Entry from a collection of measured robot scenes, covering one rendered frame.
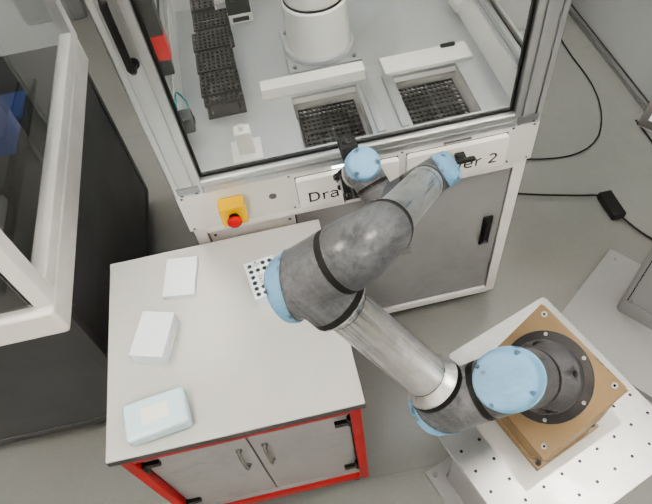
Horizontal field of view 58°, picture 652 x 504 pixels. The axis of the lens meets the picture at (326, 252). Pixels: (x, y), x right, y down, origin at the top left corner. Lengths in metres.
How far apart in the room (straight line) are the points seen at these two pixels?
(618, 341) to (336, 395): 1.32
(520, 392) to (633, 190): 1.99
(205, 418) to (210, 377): 0.10
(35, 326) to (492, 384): 1.11
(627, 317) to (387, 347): 1.60
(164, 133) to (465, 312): 1.45
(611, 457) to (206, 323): 1.01
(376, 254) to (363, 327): 0.17
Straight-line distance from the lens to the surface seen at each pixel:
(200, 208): 1.66
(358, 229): 0.88
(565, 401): 1.27
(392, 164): 1.63
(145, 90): 1.39
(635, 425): 1.51
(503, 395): 1.11
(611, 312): 2.51
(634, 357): 2.45
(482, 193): 1.91
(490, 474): 1.39
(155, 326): 1.57
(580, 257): 2.67
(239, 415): 1.46
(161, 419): 1.46
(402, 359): 1.06
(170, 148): 1.50
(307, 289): 0.91
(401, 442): 2.19
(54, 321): 1.63
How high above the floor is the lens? 2.09
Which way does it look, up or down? 54 degrees down
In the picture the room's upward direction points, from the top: 9 degrees counter-clockwise
